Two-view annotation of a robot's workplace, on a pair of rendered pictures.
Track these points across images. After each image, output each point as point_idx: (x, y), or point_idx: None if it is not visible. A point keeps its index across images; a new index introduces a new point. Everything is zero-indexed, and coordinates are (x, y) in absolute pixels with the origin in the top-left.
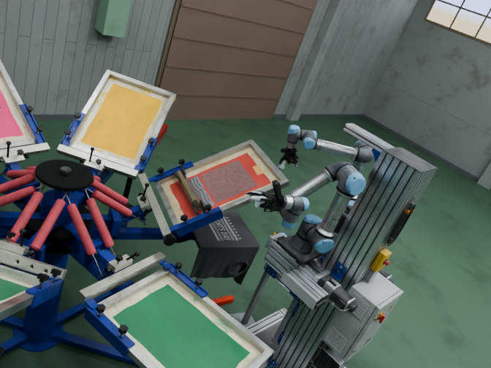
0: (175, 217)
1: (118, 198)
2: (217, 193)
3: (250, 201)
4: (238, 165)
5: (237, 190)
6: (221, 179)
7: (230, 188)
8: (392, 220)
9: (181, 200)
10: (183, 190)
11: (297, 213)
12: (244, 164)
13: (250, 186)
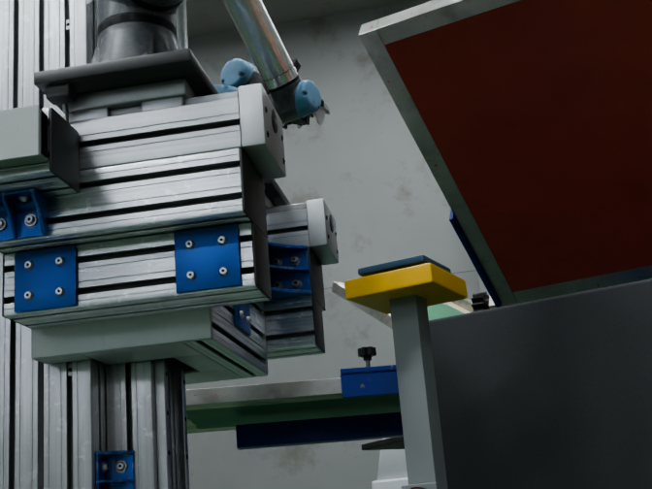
0: None
1: None
2: (538, 177)
3: (320, 123)
4: (598, 57)
5: (494, 138)
6: (586, 132)
7: (524, 141)
8: None
9: (611, 245)
10: (649, 221)
11: None
12: (582, 44)
13: (469, 104)
